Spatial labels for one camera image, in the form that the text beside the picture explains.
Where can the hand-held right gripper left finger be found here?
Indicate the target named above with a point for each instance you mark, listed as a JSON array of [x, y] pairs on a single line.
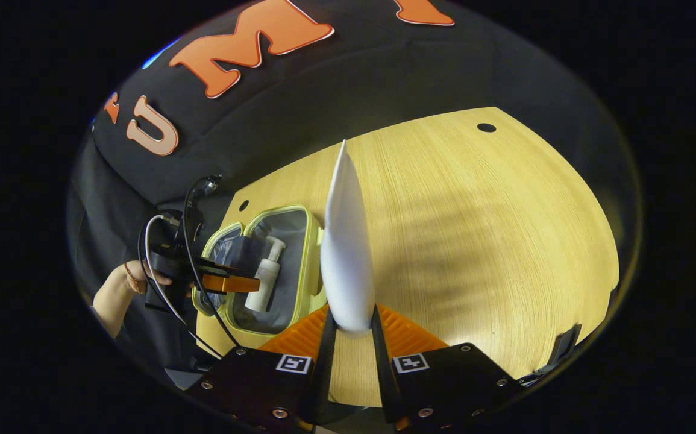
[[322, 374]]

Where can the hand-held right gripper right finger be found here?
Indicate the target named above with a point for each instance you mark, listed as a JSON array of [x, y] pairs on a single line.
[[382, 374]]

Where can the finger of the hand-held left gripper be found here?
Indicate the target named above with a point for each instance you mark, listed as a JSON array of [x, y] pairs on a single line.
[[233, 283], [245, 250]]

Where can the white pump bottle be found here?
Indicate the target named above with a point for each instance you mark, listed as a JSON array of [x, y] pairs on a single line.
[[265, 280]]

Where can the cream suitcase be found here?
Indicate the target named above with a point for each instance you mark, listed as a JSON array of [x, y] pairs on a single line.
[[290, 265]]

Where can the white tapered tube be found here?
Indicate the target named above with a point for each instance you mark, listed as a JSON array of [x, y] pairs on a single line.
[[348, 253]]

